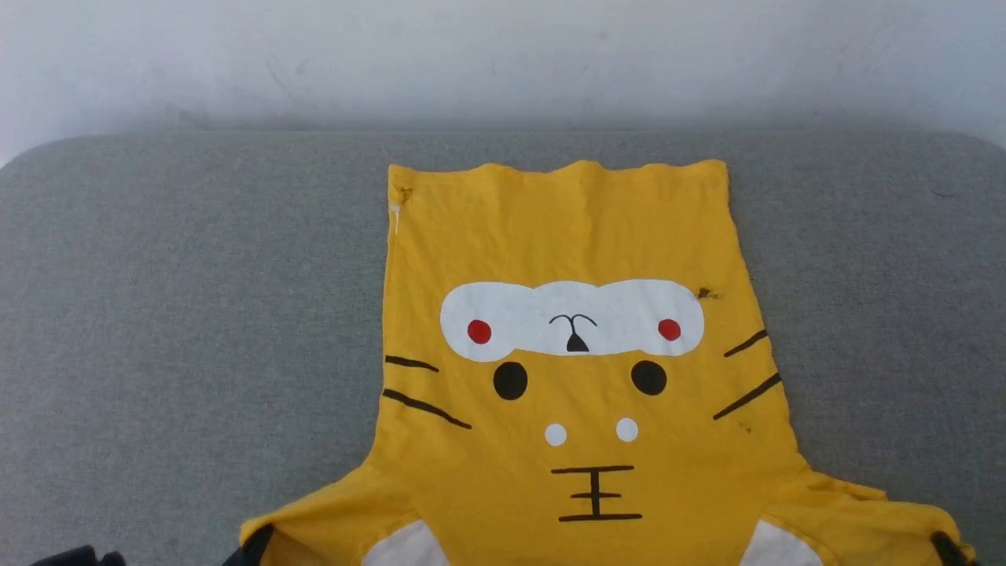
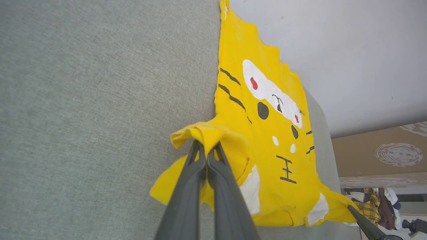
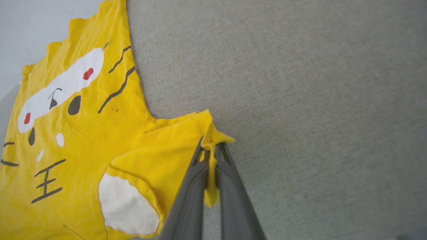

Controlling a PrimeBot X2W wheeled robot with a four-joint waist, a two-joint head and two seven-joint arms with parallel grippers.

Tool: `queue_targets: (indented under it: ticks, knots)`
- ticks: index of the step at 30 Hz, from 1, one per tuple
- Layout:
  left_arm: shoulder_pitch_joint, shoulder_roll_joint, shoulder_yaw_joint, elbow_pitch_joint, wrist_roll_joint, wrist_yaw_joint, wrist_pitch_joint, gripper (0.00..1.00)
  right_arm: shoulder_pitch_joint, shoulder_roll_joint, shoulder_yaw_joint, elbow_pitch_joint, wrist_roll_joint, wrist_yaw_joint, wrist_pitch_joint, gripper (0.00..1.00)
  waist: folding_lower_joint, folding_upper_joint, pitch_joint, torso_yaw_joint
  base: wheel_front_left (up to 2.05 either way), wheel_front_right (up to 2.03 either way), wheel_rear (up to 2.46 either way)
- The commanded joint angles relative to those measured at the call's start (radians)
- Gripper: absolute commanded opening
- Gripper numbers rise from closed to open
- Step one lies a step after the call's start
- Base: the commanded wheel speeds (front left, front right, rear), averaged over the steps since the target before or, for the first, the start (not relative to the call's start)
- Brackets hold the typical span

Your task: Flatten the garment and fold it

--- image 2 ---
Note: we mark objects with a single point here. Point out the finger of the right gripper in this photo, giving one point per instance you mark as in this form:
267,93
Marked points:
367,226

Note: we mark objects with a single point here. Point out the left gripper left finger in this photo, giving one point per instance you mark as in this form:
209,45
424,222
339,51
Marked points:
185,206

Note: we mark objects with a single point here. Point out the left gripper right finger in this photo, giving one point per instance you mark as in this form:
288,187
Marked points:
230,210

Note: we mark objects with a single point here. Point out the yellow cartoon print shirt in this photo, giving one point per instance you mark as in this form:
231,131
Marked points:
267,160

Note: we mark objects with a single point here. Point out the yellow plaid garment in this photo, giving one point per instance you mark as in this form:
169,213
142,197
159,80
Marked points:
368,206

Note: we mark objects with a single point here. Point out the dark brown garment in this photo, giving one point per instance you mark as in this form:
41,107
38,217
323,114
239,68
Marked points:
387,210

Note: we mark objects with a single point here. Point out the white garment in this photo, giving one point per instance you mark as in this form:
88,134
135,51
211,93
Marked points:
357,196

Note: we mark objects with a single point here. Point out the dark grey device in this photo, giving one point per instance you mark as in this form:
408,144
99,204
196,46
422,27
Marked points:
417,226

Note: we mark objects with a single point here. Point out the brown cardboard box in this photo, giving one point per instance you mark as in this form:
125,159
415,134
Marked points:
367,153

